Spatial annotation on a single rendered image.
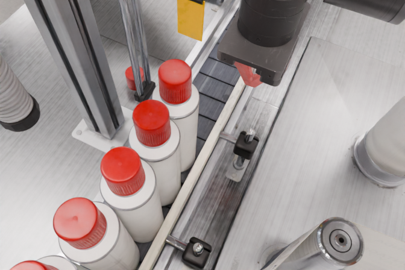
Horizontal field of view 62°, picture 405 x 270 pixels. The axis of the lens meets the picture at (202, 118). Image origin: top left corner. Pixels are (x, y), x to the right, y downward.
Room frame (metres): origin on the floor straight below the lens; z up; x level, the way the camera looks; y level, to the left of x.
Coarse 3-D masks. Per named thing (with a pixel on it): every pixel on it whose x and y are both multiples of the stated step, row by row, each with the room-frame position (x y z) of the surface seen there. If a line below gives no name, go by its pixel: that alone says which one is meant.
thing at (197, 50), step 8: (232, 0) 0.46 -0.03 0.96; (224, 8) 0.43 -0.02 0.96; (216, 16) 0.41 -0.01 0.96; (224, 16) 0.43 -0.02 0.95; (216, 24) 0.40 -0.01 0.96; (208, 32) 0.38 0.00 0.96; (208, 40) 0.37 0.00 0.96; (200, 48) 0.34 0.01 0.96; (192, 56) 0.33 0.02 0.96; (192, 64) 0.32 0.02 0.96; (96, 200) 0.10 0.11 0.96; (64, 256) 0.04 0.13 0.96
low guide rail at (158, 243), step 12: (240, 84) 0.32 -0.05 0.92; (228, 108) 0.27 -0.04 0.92; (216, 132) 0.23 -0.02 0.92; (204, 144) 0.21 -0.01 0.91; (204, 156) 0.19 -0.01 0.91; (192, 168) 0.17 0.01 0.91; (192, 180) 0.16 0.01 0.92; (180, 192) 0.14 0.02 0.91; (180, 204) 0.12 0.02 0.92; (168, 216) 0.11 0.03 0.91; (168, 228) 0.09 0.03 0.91; (156, 240) 0.08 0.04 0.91; (156, 252) 0.06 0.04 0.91; (144, 264) 0.05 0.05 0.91
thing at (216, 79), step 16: (224, 32) 0.46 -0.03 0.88; (208, 64) 0.38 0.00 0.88; (224, 64) 0.39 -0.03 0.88; (208, 80) 0.35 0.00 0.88; (224, 80) 0.35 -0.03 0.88; (208, 96) 0.32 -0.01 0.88; (224, 96) 0.32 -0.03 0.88; (208, 112) 0.28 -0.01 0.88; (208, 128) 0.26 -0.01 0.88; (144, 256) 0.06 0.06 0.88
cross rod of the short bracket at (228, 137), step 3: (222, 132) 0.23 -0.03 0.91; (225, 132) 0.24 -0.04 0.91; (219, 135) 0.23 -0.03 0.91; (222, 135) 0.23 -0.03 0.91; (225, 135) 0.23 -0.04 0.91; (228, 135) 0.23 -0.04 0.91; (231, 135) 0.23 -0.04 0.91; (222, 138) 0.23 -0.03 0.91; (225, 138) 0.23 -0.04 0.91; (228, 138) 0.23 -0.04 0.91; (231, 138) 0.23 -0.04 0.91; (234, 138) 0.23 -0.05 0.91; (228, 141) 0.22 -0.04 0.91; (231, 141) 0.22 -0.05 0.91; (234, 141) 0.22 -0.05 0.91; (234, 144) 0.22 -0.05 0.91
